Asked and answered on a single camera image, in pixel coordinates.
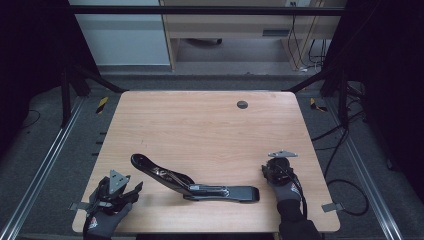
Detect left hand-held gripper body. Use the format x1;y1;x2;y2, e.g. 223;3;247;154
89;169;139;211

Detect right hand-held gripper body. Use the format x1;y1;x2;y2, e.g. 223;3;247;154
261;150;299;187

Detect black stapler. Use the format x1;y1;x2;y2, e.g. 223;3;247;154
130;153;260;203

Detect person's right hand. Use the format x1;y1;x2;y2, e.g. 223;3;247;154
271;181;306;206

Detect grey tape piece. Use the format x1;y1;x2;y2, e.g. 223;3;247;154
321;202;345;213
69;201;93;212

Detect yellow black striped tape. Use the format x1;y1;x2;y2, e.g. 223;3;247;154
96;96;110;115
309;97;328;113

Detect white cabinet panel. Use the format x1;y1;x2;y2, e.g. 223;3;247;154
67;0;172;67

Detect dark curtain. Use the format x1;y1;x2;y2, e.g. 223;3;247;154
0;0;99;154
321;0;424;204

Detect light wooden desk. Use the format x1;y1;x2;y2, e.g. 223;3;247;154
159;0;348;72

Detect black floor cables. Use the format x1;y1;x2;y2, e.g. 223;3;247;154
311;83;365;168

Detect aluminium floor rail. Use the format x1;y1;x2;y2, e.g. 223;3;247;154
324;98;405;240
0;96;85;240

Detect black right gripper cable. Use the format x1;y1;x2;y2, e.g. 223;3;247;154
281;164;370;218

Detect black metal frame stand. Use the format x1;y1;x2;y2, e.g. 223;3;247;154
59;63;127;128
283;66;352;128

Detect thin black floor cable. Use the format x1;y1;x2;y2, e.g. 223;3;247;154
18;109;42;130

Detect hanging black desk cables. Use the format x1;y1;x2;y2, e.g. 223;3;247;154
287;1;332;73

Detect black horizontal frame bar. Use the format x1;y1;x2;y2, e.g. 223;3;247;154
68;5;346;16

